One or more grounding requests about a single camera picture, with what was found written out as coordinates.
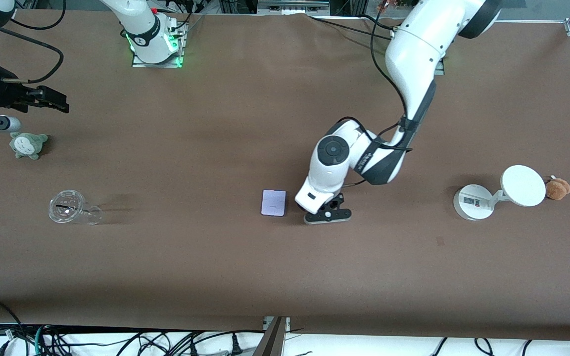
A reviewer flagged white round desk lamp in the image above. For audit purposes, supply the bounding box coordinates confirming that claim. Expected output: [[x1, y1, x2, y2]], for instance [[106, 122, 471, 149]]
[[453, 165, 547, 221]]

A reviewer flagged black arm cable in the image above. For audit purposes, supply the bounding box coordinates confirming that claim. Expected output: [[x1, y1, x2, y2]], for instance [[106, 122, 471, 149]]
[[0, 17, 65, 84], [332, 0, 414, 151]]

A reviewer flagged black cable on table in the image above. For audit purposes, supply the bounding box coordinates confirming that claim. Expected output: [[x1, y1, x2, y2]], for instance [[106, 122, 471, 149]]
[[307, 15, 394, 40]]

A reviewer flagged brown table cover sheet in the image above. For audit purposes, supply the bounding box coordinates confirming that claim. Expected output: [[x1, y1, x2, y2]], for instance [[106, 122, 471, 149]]
[[0, 10, 570, 342]]

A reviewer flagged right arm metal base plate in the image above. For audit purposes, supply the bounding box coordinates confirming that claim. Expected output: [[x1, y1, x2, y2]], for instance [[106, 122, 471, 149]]
[[132, 20, 185, 68]]

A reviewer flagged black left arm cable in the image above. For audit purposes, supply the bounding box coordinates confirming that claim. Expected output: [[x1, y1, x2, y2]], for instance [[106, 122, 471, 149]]
[[332, 0, 414, 151]]

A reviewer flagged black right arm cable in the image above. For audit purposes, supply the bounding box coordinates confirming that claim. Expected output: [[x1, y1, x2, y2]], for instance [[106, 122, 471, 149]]
[[0, 17, 65, 84]]

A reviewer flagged teal cable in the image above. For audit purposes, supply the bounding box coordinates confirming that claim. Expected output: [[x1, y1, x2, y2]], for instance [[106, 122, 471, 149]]
[[34, 324, 47, 356]]

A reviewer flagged lavender card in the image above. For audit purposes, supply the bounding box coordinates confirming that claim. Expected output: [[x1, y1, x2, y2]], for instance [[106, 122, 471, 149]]
[[261, 189, 287, 217]]

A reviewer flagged green grey plush toy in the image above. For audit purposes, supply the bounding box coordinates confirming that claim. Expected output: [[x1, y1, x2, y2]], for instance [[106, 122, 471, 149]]
[[9, 132, 48, 160]]

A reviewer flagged aluminium post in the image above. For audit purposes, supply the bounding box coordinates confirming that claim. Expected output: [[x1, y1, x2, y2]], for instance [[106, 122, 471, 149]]
[[253, 316, 290, 356]]

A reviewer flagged brown plush bear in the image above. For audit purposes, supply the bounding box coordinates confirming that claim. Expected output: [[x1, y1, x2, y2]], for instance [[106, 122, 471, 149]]
[[545, 176, 570, 201]]

